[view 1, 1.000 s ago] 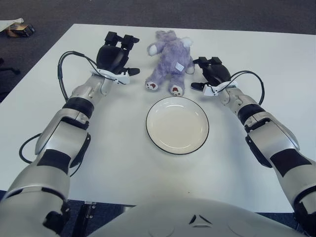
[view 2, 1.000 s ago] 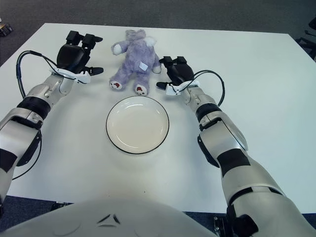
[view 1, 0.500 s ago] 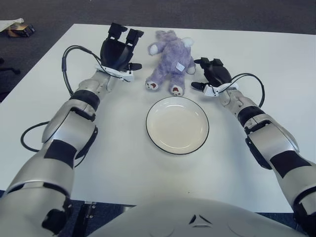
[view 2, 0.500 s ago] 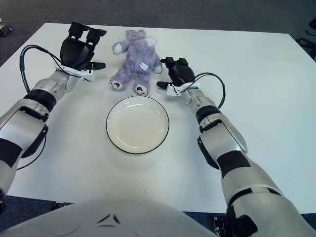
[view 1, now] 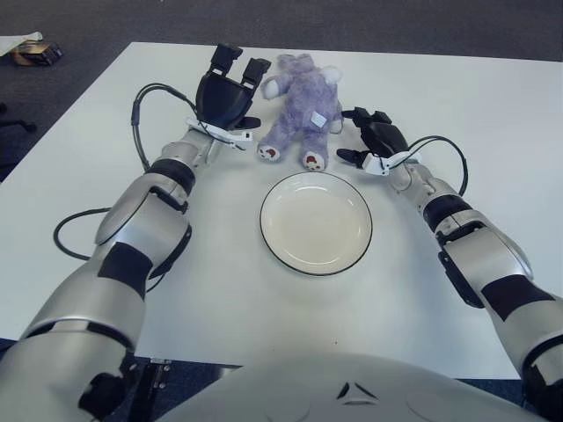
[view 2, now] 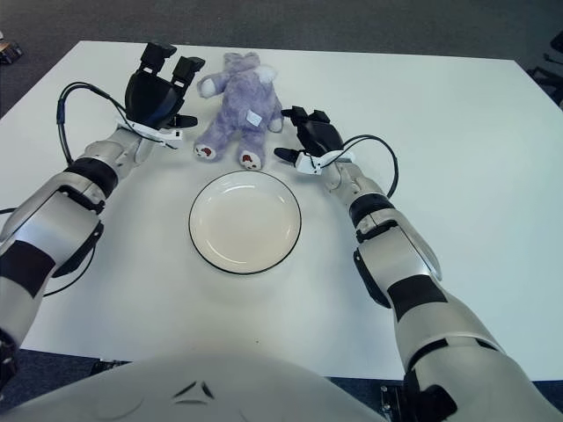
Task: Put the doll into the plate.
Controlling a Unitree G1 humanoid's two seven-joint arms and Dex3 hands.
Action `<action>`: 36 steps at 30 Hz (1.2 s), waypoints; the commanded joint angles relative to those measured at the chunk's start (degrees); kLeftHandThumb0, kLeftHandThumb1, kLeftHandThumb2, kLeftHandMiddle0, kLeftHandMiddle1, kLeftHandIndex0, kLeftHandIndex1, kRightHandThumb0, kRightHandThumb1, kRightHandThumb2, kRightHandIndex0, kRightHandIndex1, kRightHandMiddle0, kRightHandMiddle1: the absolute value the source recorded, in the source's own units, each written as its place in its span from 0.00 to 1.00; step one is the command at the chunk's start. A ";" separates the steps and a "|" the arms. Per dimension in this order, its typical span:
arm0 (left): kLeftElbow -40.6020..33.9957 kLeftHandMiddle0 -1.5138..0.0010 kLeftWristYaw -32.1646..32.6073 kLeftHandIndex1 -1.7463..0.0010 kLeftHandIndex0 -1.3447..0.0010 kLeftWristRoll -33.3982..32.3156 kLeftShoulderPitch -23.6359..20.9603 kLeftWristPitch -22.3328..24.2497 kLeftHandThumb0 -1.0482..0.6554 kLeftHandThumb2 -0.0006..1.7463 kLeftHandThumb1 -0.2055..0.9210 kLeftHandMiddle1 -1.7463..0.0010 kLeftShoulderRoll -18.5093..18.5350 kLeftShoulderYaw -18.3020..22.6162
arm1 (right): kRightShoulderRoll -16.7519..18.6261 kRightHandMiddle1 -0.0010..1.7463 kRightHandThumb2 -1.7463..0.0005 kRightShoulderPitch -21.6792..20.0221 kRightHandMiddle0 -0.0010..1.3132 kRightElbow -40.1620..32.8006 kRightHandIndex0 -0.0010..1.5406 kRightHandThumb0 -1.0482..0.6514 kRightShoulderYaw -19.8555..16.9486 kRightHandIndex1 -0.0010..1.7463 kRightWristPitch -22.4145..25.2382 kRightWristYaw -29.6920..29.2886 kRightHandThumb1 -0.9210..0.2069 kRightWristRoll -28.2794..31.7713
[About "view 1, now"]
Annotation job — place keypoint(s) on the white left wrist connector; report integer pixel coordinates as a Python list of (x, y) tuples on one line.
[(211, 129)]

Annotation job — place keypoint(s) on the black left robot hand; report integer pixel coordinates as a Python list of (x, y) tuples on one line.
[(222, 99)]

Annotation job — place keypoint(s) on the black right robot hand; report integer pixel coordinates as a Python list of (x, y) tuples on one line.
[(385, 138)]

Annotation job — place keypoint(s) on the black and yellow box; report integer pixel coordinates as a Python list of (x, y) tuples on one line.
[(39, 53)]

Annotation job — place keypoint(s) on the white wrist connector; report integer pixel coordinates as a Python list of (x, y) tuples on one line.
[(374, 166), (211, 129)]

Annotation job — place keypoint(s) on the purple plush bear doll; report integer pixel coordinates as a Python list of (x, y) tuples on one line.
[(303, 110)]

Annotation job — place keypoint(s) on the white plate with black rim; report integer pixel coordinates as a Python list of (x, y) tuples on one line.
[(316, 224)]

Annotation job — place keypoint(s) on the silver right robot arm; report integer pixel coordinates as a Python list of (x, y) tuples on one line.
[(475, 259)]

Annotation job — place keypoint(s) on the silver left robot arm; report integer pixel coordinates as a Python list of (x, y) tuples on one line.
[(110, 281)]

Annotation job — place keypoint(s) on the white crumpled cloth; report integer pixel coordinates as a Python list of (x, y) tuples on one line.
[(13, 44)]

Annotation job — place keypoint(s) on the white right wrist connector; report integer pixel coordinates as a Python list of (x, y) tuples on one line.
[(374, 166)]

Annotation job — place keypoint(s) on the black office chair base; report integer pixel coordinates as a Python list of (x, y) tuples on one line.
[(17, 122)]

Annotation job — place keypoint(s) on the grey robot torso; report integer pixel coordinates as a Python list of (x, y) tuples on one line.
[(352, 395)]

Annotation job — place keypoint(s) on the metal bracket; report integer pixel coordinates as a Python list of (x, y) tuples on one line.
[(159, 373)]

